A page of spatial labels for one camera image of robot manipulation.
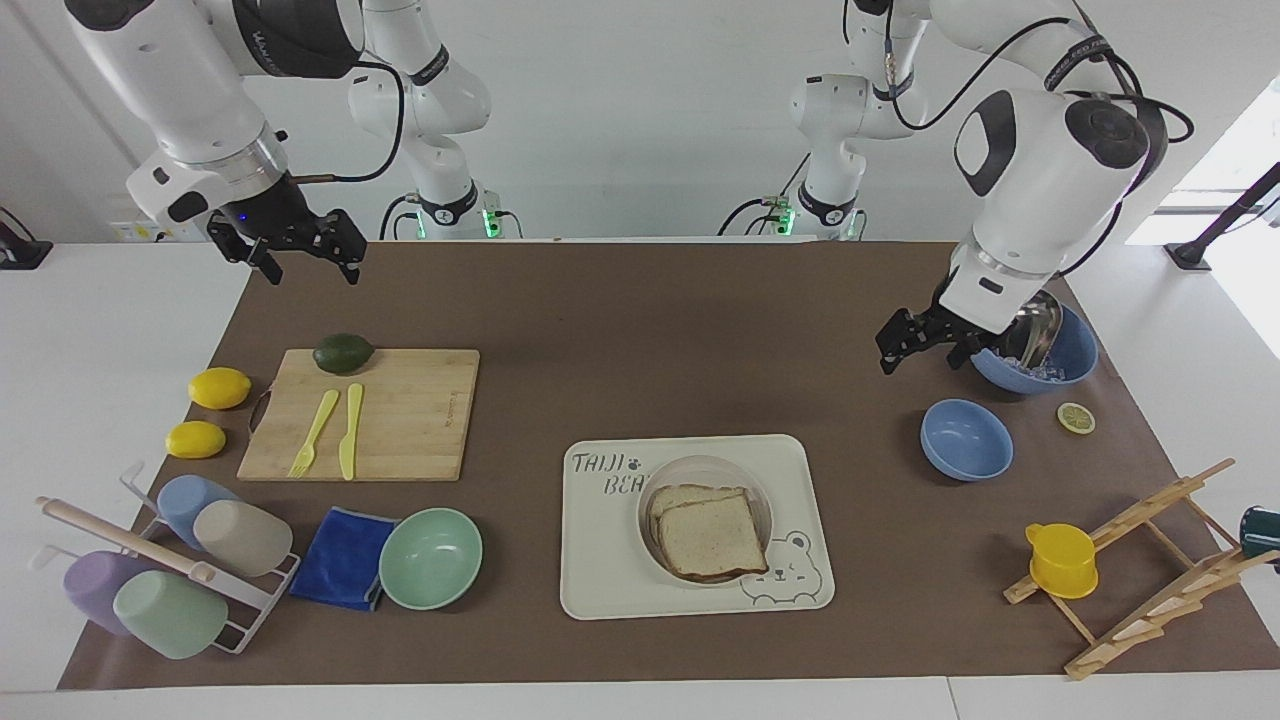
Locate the purple cup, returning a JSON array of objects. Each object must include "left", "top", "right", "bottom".
[{"left": 63, "top": 550, "right": 151, "bottom": 638}]

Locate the white wire cup rack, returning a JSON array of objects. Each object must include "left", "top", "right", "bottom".
[{"left": 30, "top": 462, "right": 302, "bottom": 656}]

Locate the dark green cup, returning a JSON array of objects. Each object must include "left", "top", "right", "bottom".
[{"left": 1240, "top": 505, "right": 1280, "bottom": 561}]

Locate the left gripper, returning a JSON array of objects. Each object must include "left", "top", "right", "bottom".
[{"left": 876, "top": 280, "right": 993, "bottom": 378}]

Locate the small blue bowl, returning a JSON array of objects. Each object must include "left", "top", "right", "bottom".
[{"left": 920, "top": 398, "right": 1015, "bottom": 483}]

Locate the toasted bread slice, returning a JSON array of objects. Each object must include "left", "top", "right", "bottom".
[
  {"left": 648, "top": 484, "right": 751, "bottom": 546},
  {"left": 656, "top": 494, "right": 770, "bottom": 583}
]

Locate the yellow-green plastic fork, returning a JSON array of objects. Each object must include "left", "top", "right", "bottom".
[{"left": 288, "top": 389, "right": 341, "bottom": 479}]

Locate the silver metal spoon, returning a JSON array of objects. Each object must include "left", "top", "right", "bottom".
[{"left": 1000, "top": 288, "right": 1064, "bottom": 373}]

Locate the mint green bowl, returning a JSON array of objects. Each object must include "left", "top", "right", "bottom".
[{"left": 378, "top": 507, "right": 484, "bottom": 611}]

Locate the blue cloth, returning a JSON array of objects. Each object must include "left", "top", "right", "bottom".
[{"left": 288, "top": 506, "right": 401, "bottom": 612}]

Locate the small yellow lemon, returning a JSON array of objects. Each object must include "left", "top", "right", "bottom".
[{"left": 165, "top": 420, "right": 227, "bottom": 460}]

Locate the large yellow lemon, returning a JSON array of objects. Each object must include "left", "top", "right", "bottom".
[{"left": 188, "top": 367, "right": 253, "bottom": 411}]

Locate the yellow-green plastic knife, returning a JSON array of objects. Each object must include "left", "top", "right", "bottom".
[{"left": 338, "top": 383, "right": 365, "bottom": 482}]

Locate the cream tray with bear print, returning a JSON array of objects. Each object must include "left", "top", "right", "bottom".
[{"left": 559, "top": 433, "right": 836, "bottom": 622}]

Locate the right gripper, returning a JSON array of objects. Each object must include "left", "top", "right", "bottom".
[{"left": 207, "top": 172, "right": 368, "bottom": 288}]

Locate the bamboo cutting board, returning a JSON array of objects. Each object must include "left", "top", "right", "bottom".
[{"left": 237, "top": 348, "right": 481, "bottom": 483}]

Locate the light blue cup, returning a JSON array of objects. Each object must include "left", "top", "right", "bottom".
[{"left": 156, "top": 474, "right": 241, "bottom": 551}]

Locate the clear round plate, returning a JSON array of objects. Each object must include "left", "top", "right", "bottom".
[{"left": 636, "top": 455, "right": 774, "bottom": 588}]

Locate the black stand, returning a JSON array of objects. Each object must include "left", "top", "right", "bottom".
[
  {"left": 0, "top": 207, "right": 53, "bottom": 271},
  {"left": 1165, "top": 162, "right": 1280, "bottom": 272}
]

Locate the large blue bowl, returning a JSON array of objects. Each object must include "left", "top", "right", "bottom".
[{"left": 970, "top": 300, "right": 1099, "bottom": 395}]

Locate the mint green cup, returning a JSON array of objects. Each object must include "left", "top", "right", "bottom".
[{"left": 112, "top": 570, "right": 230, "bottom": 661}]

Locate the green avocado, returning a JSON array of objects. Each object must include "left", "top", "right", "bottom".
[{"left": 312, "top": 333, "right": 376, "bottom": 375}]

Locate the wooden drying rack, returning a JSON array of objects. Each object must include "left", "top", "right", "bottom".
[{"left": 1003, "top": 458, "right": 1280, "bottom": 682}]

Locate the yellow cup with handle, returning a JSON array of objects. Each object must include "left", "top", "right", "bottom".
[{"left": 1025, "top": 522, "right": 1099, "bottom": 600}]

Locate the beige cup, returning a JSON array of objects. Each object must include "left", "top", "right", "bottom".
[{"left": 192, "top": 499, "right": 294, "bottom": 578}]

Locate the black cable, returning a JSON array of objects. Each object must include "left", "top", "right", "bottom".
[
  {"left": 378, "top": 193, "right": 426, "bottom": 241},
  {"left": 717, "top": 197, "right": 777, "bottom": 238},
  {"left": 880, "top": 15, "right": 1197, "bottom": 281},
  {"left": 285, "top": 60, "right": 407, "bottom": 187}
]

